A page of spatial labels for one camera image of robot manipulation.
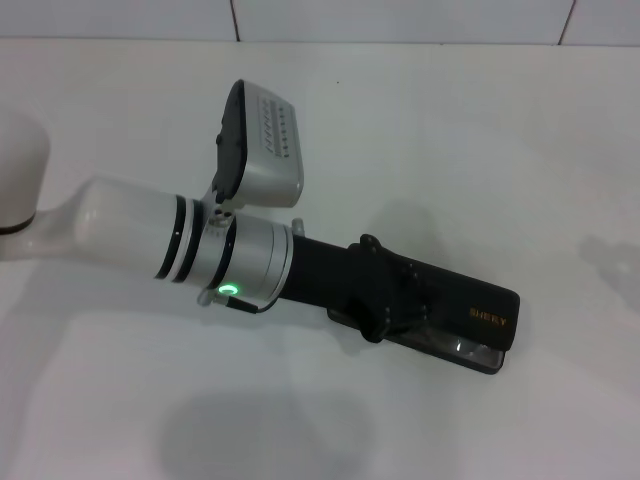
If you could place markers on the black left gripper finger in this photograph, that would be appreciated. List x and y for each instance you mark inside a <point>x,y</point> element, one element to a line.
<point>415,285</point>
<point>410,317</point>

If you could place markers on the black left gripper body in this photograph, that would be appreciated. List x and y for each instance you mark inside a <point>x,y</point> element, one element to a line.
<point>330,275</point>

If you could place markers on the black glasses case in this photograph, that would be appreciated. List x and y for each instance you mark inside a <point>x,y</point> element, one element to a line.
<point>475,300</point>

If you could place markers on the clear white glasses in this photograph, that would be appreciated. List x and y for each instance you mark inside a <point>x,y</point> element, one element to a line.
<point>480,352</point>

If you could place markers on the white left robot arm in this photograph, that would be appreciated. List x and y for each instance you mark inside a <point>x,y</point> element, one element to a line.
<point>125,225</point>

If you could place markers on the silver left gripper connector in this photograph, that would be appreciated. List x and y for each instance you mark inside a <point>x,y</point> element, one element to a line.
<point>299,229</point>

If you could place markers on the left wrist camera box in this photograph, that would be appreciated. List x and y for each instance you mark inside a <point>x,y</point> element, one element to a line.
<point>275,160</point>

